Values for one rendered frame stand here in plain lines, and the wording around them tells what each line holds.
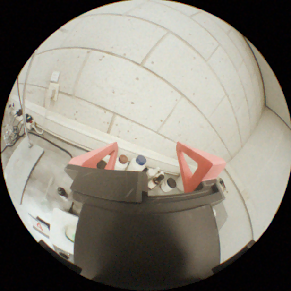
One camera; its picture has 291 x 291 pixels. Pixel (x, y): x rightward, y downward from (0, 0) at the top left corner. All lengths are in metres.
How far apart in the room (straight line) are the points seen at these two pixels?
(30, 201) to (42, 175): 0.13
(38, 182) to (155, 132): 0.58
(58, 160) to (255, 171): 1.76
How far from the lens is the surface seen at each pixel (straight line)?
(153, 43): 0.42
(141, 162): 0.36
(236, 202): 1.45
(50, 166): 0.45
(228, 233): 1.60
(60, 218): 0.29
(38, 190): 0.43
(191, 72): 0.45
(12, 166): 0.56
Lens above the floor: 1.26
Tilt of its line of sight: 29 degrees down
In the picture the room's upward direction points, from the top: 36 degrees clockwise
